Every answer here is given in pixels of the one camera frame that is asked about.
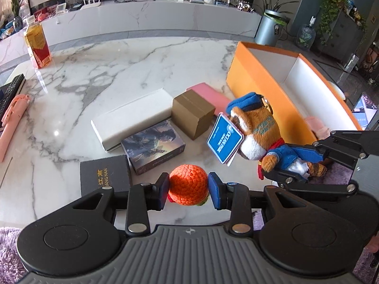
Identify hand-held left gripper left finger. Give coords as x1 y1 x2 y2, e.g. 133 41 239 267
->
71 172 171 236

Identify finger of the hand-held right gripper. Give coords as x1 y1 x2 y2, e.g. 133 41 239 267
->
263 168 357 199
284 129 379 168

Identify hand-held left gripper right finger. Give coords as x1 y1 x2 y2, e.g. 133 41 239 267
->
208 172 311 235

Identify orange crochet ball toy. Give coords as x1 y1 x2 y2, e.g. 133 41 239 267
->
167 166 211 207

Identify small brown cardboard box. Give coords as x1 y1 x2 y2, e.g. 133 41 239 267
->
172 89 216 140

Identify orange cardboard box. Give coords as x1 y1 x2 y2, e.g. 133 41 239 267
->
226 41 368 148

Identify tablet with lit screen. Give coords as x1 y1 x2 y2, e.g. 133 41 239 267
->
352 93 379 131

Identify picture printed card box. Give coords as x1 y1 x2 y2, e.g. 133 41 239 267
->
121 119 186 174

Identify white round stool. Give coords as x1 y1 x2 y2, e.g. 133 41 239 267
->
327 83 347 101

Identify black box gold lettering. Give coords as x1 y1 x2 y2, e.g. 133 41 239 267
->
80 155 133 197

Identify long white box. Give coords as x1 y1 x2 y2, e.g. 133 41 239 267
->
91 88 173 152

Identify pink box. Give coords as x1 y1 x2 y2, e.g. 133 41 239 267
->
186 82 234 116

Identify grey cabinet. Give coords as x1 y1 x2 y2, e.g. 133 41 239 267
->
321 9 368 62

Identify clear water jug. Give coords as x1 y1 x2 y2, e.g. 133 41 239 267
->
297 24 316 48

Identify grey trash bin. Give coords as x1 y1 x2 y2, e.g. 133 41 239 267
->
253 0 297 47

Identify green hanging plant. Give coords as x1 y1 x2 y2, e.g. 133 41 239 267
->
315 0 349 46

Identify purple fluffy rug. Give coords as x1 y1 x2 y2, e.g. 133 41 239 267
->
0 160 379 284

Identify pink plastic gadget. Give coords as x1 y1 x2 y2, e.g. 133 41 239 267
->
0 94 32 163

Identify panda figurines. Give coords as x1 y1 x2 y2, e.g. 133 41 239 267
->
236 1 256 13

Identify white marble tv cabinet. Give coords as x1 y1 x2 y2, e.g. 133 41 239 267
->
0 0 262 66

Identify black keyboard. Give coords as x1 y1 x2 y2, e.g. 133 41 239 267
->
0 74 26 125

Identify yellow drink bottle red label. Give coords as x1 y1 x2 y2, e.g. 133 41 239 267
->
23 18 52 69

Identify potted plant in vase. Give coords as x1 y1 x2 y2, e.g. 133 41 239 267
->
8 0 34 31

